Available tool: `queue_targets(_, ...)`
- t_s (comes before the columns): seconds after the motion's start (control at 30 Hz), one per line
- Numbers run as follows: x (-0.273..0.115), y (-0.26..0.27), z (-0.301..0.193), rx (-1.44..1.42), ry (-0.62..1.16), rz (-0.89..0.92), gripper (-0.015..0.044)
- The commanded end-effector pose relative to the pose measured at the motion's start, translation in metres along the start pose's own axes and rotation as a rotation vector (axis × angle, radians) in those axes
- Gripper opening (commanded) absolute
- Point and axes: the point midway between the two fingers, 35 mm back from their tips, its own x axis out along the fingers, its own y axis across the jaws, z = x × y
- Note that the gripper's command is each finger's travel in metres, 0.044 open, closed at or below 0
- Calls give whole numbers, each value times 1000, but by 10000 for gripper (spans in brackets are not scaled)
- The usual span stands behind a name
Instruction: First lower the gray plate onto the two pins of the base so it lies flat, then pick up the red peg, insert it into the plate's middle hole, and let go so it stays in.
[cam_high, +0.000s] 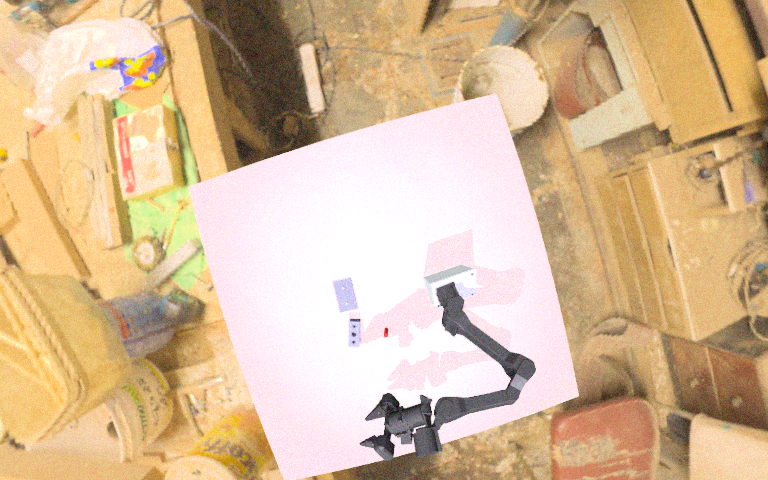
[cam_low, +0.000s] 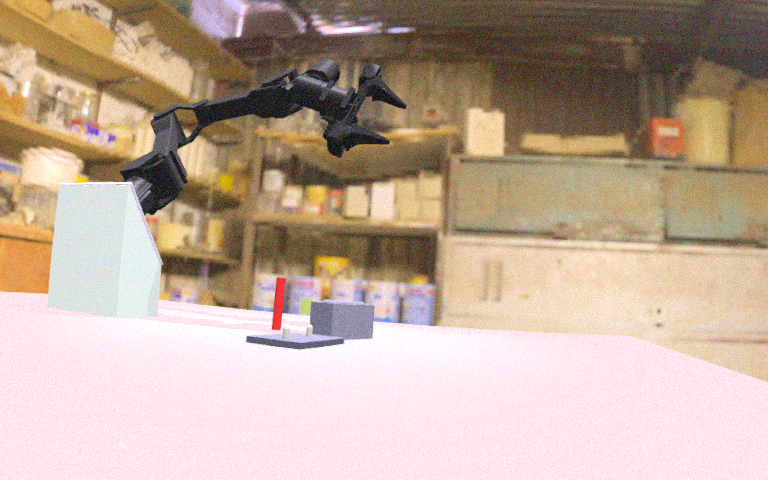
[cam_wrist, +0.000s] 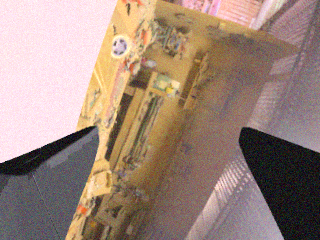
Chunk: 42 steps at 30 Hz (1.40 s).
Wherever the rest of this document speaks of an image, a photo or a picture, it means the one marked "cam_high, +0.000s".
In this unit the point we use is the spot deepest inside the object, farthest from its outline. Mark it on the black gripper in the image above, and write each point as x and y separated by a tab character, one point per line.
395	422

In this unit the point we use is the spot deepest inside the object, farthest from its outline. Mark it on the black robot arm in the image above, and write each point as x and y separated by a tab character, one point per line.
518	367

